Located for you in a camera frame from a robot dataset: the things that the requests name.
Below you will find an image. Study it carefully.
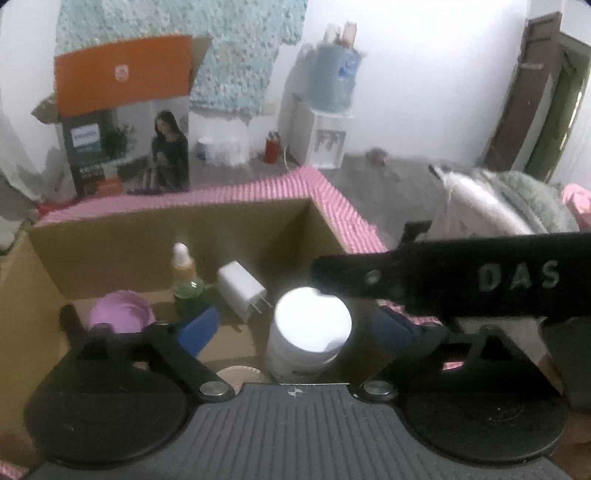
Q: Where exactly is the purple plastic lid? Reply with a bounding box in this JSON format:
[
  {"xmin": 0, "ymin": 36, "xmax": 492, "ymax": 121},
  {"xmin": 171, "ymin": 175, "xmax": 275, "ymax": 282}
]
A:
[{"xmin": 87, "ymin": 289, "xmax": 156, "ymax": 334}]

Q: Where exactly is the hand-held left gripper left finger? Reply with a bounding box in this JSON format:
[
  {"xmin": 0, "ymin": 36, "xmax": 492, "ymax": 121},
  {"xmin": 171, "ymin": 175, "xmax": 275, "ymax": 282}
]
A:
[{"xmin": 73, "ymin": 305, "xmax": 235, "ymax": 403}]

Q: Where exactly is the orange-flap printed carton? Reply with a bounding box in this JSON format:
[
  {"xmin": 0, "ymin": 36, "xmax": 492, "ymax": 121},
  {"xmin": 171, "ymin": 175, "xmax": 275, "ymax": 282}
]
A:
[{"xmin": 31, "ymin": 34, "xmax": 214, "ymax": 200}]

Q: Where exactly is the white water dispenser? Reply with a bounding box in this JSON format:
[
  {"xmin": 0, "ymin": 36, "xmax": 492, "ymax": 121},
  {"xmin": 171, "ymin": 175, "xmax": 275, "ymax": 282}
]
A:
[{"xmin": 276, "ymin": 94, "xmax": 354, "ymax": 170}]

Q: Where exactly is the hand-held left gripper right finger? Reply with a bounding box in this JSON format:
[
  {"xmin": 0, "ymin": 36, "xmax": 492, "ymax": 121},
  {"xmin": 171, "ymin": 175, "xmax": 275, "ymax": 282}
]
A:
[{"xmin": 353, "ymin": 306, "xmax": 533, "ymax": 402}]

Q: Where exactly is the white curtain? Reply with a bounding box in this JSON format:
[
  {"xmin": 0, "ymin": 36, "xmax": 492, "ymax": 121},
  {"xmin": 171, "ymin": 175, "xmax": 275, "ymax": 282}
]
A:
[{"xmin": 0, "ymin": 98, "xmax": 64, "ymax": 207}]

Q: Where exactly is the pink checkered cloth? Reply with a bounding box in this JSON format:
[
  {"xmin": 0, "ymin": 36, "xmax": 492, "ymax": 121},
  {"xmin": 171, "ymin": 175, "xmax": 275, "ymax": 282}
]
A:
[{"xmin": 0, "ymin": 165, "xmax": 468, "ymax": 480}]

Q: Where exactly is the white charger plug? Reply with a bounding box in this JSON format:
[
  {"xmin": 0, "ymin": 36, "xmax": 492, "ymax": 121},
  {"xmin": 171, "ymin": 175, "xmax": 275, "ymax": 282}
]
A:
[{"xmin": 215, "ymin": 260, "xmax": 273, "ymax": 323}]

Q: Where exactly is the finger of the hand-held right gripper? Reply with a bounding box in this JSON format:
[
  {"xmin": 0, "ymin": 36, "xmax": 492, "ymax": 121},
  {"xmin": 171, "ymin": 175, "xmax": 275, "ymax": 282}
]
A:
[{"xmin": 311, "ymin": 250, "xmax": 399, "ymax": 302}]

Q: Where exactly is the amber dropper bottle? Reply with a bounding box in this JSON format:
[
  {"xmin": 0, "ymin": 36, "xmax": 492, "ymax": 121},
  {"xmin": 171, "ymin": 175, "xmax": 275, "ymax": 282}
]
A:
[{"xmin": 170, "ymin": 242, "xmax": 197, "ymax": 285}]

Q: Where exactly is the white pill bottle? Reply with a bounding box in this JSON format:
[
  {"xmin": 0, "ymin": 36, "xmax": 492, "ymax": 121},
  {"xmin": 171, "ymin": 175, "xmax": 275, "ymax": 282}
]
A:
[{"xmin": 263, "ymin": 285, "xmax": 353, "ymax": 385}]

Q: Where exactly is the brown door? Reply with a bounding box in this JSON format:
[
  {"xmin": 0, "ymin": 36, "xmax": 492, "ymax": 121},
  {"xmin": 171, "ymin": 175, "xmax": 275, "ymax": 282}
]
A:
[{"xmin": 482, "ymin": 13, "xmax": 591, "ymax": 184}]

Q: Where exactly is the red bottle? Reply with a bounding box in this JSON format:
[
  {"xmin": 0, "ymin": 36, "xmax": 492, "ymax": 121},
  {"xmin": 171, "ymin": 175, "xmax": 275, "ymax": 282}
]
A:
[{"xmin": 263, "ymin": 130, "xmax": 281, "ymax": 164}]

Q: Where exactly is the large cardboard box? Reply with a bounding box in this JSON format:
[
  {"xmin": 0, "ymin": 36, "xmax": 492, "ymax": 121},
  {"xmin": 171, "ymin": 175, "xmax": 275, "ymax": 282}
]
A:
[{"xmin": 0, "ymin": 196, "xmax": 389, "ymax": 468}]

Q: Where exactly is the small green bottle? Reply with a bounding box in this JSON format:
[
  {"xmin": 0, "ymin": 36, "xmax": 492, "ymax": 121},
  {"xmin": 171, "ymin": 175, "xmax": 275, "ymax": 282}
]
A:
[{"xmin": 172, "ymin": 276, "xmax": 208, "ymax": 320}]

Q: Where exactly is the blue patterned wall cloth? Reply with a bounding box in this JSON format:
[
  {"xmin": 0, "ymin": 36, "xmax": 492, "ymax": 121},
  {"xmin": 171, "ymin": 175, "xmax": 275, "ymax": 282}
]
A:
[{"xmin": 55, "ymin": 0, "xmax": 310, "ymax": 124}]

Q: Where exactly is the white cloth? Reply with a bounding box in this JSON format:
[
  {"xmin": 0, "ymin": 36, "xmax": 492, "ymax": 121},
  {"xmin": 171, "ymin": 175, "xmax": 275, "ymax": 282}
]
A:
[{"xmin": 427, "ymin": 163, "xmax": 533, "ymax": 241}]

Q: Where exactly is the white plastic bag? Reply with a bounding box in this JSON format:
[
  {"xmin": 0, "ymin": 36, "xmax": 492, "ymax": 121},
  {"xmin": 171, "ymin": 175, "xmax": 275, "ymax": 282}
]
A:
[{"xmin": 196, "ymin": 136, "xmax": 248, "ymax": 167}]

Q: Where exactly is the blue water jug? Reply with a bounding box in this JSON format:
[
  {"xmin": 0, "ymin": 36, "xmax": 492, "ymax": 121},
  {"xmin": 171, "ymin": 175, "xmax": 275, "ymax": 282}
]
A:
[{"xmin": 308, "ymin": 41, "xmax": 363, "ymax": 114}]

